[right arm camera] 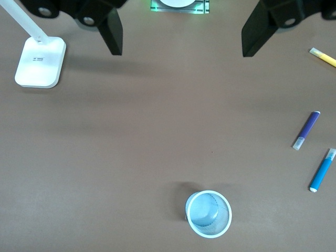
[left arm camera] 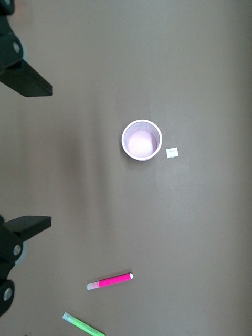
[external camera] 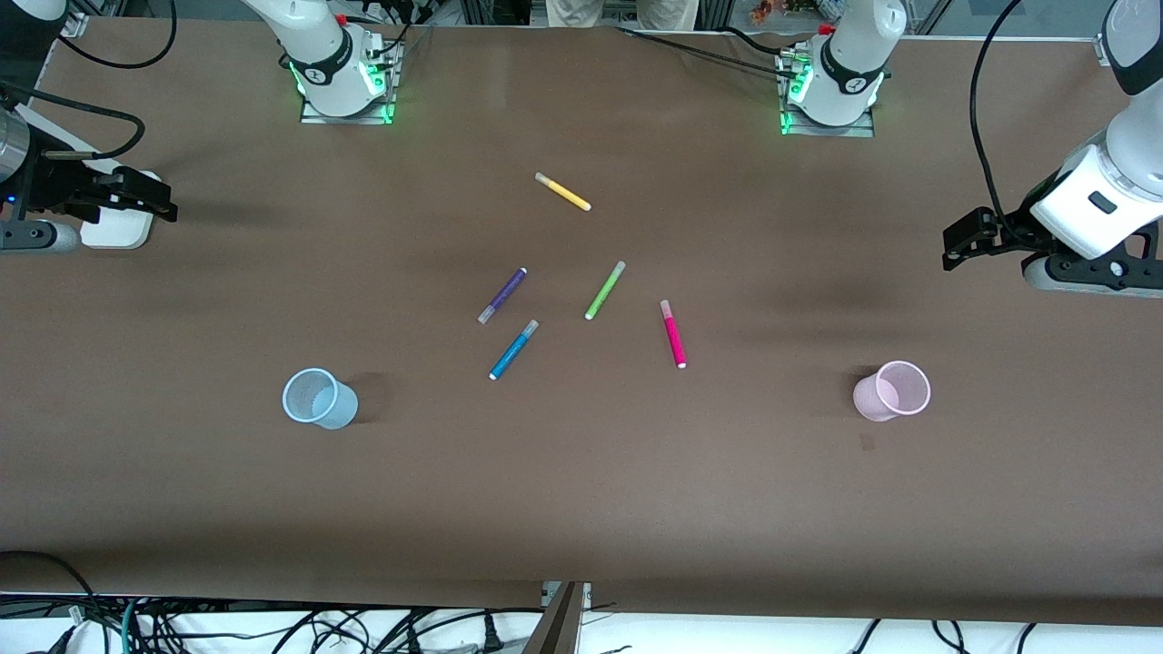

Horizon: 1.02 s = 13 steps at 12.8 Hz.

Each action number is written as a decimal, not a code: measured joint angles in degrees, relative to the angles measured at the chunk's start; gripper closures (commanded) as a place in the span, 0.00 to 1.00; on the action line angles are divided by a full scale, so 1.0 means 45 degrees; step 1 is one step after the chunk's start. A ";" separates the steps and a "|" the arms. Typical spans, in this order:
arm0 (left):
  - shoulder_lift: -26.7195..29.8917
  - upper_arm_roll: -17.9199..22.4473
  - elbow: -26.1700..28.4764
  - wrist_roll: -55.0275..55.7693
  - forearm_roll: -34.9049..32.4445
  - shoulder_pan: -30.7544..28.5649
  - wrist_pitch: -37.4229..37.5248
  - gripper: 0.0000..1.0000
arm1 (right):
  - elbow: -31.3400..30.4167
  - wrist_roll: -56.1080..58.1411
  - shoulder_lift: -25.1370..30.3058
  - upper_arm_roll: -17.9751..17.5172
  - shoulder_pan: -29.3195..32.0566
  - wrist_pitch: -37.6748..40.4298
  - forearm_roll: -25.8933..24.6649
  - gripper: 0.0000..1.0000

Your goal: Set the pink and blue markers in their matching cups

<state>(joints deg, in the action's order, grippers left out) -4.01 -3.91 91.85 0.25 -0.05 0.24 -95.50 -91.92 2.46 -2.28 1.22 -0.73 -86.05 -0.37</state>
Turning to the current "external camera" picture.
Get pink marker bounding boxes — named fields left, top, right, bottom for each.
left=660, top=299, right=688, bottom=370

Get blue marker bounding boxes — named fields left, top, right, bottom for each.
left=489, top=320, right=540, bottom=382

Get white desk lamp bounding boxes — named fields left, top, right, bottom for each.
left=9, top=102, right=163, bottom=251

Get pink plastic cup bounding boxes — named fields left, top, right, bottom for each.
left=852, top=361, right=931, bottom=422

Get blue plastic cup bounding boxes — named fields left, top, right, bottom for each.
left=282, top=368, right=359, bottom=431

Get green marker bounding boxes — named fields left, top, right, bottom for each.
left=584, top=261, right=627, bottom=322

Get purple marker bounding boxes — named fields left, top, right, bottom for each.
left=478, top=267, right=529, bottom=325

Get person's leg beige trousers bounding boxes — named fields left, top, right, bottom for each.
left=545, top=0, right=621, bottom=28
left=636, top=0, right=701, bottom=30

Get yellow marker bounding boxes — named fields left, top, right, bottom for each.
left=534, top=172, right=592, bottom=213

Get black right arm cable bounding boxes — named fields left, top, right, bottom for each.
left=55, top=0, right=178, bottom=70

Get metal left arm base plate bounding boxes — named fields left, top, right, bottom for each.
left=777, top=45, right=878, bottom=139

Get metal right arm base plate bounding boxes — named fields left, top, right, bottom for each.
left=300, top=41, right=401, bottom=125

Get black cable on table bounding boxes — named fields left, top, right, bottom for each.
left=616, top=25, right=796, bottom=72
left=718, top=25, right=819, bottom=57

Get black looped cable under table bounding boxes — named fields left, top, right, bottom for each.
left=0, top=550, right=96, bottom=654

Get metal table frame beam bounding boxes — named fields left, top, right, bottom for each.
left=522, top=581, right=591, bottom=654

